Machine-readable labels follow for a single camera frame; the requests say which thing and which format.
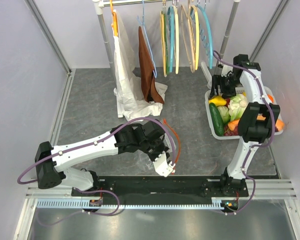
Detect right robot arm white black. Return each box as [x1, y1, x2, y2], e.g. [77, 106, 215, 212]
[209, 54, 280, 197]

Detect yellow wooden hanger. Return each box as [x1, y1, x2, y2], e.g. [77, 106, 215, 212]
[160, 0, 167, 77]

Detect orange hanger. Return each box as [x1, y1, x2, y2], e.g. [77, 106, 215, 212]
[109, 0, 119, 37]

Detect white toothed cable tray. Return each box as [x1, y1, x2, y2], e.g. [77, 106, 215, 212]
[36, 198, 238, 210]

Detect green hanger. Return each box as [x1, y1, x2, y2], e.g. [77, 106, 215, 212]
[163, 13, 169, 76]

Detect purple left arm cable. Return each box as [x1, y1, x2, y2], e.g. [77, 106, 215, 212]
[17, 116, 178, 186]

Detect white plastic food basket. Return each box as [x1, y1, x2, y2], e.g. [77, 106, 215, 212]
[205, 86, 285, 140]

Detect cream wooden hanger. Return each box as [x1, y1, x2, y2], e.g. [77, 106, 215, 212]
[172, 5, 180, 74]

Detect brown cloth on hanger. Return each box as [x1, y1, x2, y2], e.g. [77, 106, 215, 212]
[138, 26, 164, 104]

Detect green cucumber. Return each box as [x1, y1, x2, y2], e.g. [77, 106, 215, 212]
[209, 103, 224, 137]

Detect yellow slotted hanger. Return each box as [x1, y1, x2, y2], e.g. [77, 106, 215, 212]
[188, 4, 200, 72]

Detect cauliflower with green leaves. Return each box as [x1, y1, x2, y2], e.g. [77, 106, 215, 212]
[228, 93, 248, 122]

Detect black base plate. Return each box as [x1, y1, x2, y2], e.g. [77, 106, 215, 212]
[71, 174, 250, 201]

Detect grey clothes rack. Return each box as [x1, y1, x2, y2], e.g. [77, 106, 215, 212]
[91, 0, 241, 90]

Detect green cabbage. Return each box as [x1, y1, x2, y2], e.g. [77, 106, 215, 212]
[217, 106, 231, 124]

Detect red grapes bunch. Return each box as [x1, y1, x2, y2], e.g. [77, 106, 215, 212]
[223, 125, 239, 137]

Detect orange fruit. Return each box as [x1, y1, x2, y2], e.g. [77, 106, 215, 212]
[267, 94, 274, 104]

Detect white cloth on hanger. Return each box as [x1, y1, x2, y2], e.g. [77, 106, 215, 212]
[113, 11, 168, 121]

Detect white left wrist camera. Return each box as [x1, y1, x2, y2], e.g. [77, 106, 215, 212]
[153, 151, 175, 177]

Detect teal plastic hanger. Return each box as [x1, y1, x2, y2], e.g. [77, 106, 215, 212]
[167, 5, 175, 73]

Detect papaya slice orange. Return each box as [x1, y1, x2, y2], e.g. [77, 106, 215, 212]
[227, 119, 285, 132]

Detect light blue wire hanger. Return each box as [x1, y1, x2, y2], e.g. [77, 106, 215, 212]
[137, 0, 158, 78]

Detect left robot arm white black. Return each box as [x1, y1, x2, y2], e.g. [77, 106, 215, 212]
[35, 120, 176, 197]

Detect clear zip top bag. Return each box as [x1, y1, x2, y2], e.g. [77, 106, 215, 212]
[137, 118, 182, 173]

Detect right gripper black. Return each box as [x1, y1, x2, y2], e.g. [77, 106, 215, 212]
[209, 74, 242, 101]

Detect yellow bell pepper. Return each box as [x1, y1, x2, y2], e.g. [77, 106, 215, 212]
[208, 95, 227, 107]

